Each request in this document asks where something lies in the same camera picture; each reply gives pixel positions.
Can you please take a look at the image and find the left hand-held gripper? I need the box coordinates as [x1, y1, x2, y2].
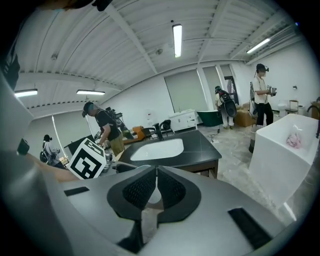
[66, 137, 138, 181]

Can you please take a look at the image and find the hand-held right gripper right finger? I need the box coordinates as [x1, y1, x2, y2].
[146, 164, 299, 256]

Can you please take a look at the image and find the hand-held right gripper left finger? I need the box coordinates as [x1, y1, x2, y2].
[59, 164, 158, 255]

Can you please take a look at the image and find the dark wood vanity cabinet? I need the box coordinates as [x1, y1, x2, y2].
[183, 159, 220, 180]

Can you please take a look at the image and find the person's left forearm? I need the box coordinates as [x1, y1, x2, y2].
[24, 152, 81, 185]

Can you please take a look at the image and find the white sink basin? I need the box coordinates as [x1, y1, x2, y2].
[129, 138, 185, 162]

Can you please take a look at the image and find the orange sofa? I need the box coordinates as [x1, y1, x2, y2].
[123, 126, 145, 145]

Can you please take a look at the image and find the black-top vanity cabinet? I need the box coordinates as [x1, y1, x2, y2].
[117, 129, 223, 173]

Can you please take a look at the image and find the white vanity cabinet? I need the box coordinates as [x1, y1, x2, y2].
[168, 108, 199, 132]

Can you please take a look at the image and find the woven basket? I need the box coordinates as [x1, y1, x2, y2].
[248, 124, 263, 154]

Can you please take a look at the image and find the ceiling tube light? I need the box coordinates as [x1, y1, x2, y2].
[76, 89, 106, 96]
[172, 23, 183, 59]
[246, 37, 272, 54]
[14, 88, 39, 99]

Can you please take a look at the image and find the white bathtub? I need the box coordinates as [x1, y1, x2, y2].
[248, 113, 320, 206]

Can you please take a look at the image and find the dark green bathtub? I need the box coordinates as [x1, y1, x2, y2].
[196, 109, 223, 127]

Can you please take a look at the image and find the cardboard box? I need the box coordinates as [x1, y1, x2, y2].
[234, 104, 257, 128]

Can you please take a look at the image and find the pink cloth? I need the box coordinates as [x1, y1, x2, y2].
[285, 132, 304, 149]

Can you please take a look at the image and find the white toilet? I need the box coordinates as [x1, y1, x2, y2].
[277, 99, 289, 118]

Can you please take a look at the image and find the person's green printed shirt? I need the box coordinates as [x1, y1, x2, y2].
[0, 37, 21, 91]

